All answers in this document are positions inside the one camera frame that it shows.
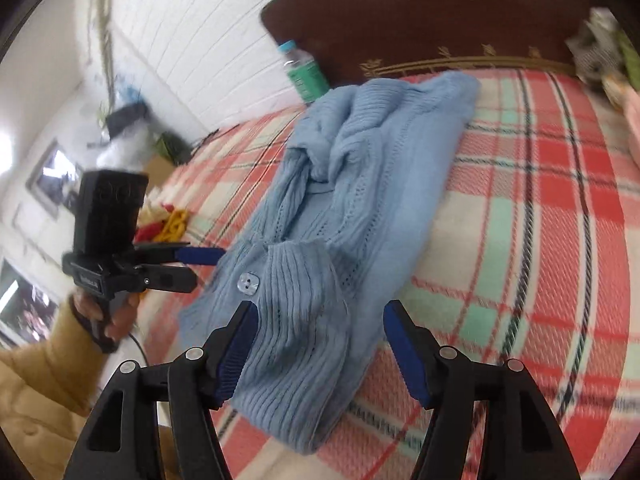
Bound person's yellow jacket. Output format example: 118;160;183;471
0;357;176;480

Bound red plaid bed blanket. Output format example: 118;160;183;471
132;67;640;480

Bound yellow and red toys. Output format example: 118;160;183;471
135;200;191;246

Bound framed wall picture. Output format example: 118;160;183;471
25;140;86;218

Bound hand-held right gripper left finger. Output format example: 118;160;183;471
62;300;260;480

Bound dark small box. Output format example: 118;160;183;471
155;132;192;166

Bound grey striped garment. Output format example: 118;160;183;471
565;7;623;85

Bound black bag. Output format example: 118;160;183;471
105;102;151;133

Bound light blue knit sweater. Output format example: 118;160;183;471
177;71;482;456

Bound dark wooden headboard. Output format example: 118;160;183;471
260;0;640;91

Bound green knit garment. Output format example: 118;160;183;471
617;30;640;76

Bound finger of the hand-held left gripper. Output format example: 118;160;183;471
142;265;197;294
132;241;227;267

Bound vertical wall pipe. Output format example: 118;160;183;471
85;0;117;126

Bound thin black cable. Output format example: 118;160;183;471
190;129;221;153

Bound person's left hand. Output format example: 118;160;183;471
70;289;142;343

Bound dark wall picture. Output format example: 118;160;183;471
0;257;62;348

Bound pink garment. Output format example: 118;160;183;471
622;106;640;166

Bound person's left forearm yellow sleeve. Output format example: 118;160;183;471
0;305;117;416

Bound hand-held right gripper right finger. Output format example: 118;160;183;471
382;299;581;480

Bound white plastic bag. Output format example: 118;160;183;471
95;125;156;172

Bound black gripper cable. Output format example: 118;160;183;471
127;332;152;367

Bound green label water bottle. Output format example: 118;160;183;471
277;40;331;106

